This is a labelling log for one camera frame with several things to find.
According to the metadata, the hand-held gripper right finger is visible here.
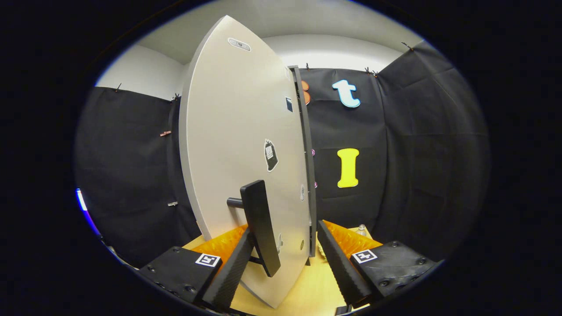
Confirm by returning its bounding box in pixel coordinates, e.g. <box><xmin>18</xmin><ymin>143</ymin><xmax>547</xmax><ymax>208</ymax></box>
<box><xmin>317</xmin><ymin>220</ymin><xmax>440</xmax><ymax>308</ymax></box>

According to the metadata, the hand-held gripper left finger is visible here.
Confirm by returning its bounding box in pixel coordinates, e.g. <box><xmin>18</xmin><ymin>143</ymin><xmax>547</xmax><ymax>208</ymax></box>
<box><xmin>138</xmin><ymin>225</ymin><xmax>255</xmax><ymax>310</ymax></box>

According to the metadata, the black door handle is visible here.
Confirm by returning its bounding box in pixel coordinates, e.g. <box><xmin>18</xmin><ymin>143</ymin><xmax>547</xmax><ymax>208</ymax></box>
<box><xmin>227</xmin><ymin>180</ymin><xmax>281</xmax><ymax>278</ymax></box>

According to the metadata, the grey shoe cabinet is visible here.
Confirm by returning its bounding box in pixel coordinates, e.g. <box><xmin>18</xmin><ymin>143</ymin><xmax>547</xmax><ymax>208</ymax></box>
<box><xmin>288</xmin><ymin>65</ymin><xmax>317</xmax><ymax>258</ymax></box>

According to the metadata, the beige shoe cabinet door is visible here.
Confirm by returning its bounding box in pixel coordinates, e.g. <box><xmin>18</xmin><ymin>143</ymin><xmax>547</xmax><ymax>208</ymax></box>
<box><xmin>179</xmin><ymin>15</ymin><xmax>312</xmax><ymax>309</ymax></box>

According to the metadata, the black backdrop cloth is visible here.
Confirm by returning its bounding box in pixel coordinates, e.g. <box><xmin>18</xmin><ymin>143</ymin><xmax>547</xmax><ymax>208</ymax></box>
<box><xmin>75</xmin><ymin>39</ymin><xmax>490</xmax><ymax>268</ymax></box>

